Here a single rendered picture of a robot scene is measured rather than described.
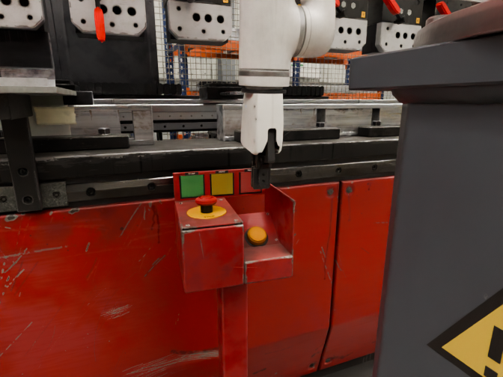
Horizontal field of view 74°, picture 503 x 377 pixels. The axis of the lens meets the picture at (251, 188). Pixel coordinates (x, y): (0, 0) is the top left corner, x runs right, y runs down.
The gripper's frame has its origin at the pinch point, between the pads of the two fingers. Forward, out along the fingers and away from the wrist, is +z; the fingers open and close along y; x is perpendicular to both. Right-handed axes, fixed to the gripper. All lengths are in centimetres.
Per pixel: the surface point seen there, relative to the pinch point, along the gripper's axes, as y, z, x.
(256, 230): -1.3, 11.5, -0.1
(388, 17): -36, -34, 49
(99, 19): -25.8, -27.5, -26.9
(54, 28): -83, -30, -48
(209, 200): 0.0, 3.6, -9.4
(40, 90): -4.1, -14.8, -34.1
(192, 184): -9.8, 3.8, -11.2
